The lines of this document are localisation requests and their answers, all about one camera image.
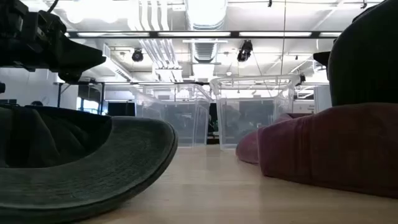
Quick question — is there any dark green cap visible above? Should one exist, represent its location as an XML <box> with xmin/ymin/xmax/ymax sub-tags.
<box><xmin>0</xmin><ymin>105</ymin><xmax>179</xmax><ymax>224</ymax></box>

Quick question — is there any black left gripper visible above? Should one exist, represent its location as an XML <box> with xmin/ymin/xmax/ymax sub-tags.
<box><xmin>0</xmin><ymin>0</ymin><xmax>108</xmax><ymax>85</ymax></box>

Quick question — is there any black hat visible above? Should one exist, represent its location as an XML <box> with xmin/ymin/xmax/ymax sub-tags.
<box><xmin>327</xmin><ymin>0</ymin><xmax>398</xmax><ymax>107</ymax></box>

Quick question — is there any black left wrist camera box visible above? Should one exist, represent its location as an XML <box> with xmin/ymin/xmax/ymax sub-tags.
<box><xmin>30</xmin><ymin>10</ymin><xmax>67</xmax><ymax>40</ymax></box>

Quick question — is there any silver ceiling air duct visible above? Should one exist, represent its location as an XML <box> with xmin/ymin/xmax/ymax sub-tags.
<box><xmin>185</xmin><ymin>0</ymin><xmax>228</xmax><ymax>64</ymax></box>

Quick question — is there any white pillar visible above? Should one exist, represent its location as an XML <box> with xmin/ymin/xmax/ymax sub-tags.
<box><xmin>313</xmin><ymin>85</ymin><xmax>333</xmax><ymax>113</ymax></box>

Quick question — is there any thin hanging cable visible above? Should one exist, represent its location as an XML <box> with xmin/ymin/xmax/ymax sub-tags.
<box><xmin>279</xmin><ymin>0</ymin><xmax>287</xmax><ymax>78</ymax></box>

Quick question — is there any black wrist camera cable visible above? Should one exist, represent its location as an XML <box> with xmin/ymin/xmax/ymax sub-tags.
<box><xmin>46</xmin><ymin>0</ymin><xmax>60</xmax><ymax>14</ymax></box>

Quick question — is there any black hanging camera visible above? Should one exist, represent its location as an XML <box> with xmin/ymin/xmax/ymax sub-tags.
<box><xmin>236</xmin><ymin>39</ymin><xmax>254</xmax><ymax>63</ymax></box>
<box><xmin>131</xmin><ymin>48</ymin><xmax>145</xmax><ymax>63</ymax></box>

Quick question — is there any clear plastic bin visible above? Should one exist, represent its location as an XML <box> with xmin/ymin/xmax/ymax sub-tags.
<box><xmin>209</xmin><ymin>73</ymin><xmax>302</xmax><ymax>151</ymax></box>
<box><xmin>132</xmin><ymin>82</ymin><xmax>213</xmax><ymax>148</ymax></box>

